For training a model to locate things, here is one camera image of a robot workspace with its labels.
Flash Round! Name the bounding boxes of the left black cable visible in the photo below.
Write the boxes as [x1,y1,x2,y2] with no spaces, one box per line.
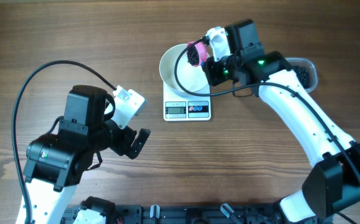
[11,60,117,224]

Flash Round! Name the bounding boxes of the black cable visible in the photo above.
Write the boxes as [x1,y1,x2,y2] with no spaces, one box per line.
[173,36,360,224]
[11,60,117,224]

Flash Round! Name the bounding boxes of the right black cable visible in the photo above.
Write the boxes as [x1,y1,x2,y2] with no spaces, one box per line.
[173,36,360,224]

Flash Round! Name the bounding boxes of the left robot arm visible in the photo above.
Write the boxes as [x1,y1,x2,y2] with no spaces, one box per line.
[16,85,151,223]

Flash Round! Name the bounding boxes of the white digital kitchen scale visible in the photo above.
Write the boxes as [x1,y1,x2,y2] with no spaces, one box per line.
[163,84,211,122]

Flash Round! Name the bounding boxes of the white bowl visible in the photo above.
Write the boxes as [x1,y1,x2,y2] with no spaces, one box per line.
[159,44,208,96]

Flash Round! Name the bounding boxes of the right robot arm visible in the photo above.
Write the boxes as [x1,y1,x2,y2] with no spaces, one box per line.
[200,20,360,223]

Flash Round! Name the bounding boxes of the black beans in container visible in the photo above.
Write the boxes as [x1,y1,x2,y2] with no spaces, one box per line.
[293,65,311,89]

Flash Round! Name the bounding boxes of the clear plastic container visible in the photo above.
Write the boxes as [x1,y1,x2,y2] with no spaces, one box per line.
[286,57,318,93]

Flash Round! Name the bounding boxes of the pink scoop with blue handle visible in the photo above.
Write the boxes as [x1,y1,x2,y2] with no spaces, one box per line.
[186,41,208,67]

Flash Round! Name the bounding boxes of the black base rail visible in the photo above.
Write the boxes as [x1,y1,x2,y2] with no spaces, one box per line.
[60,197,290,224]

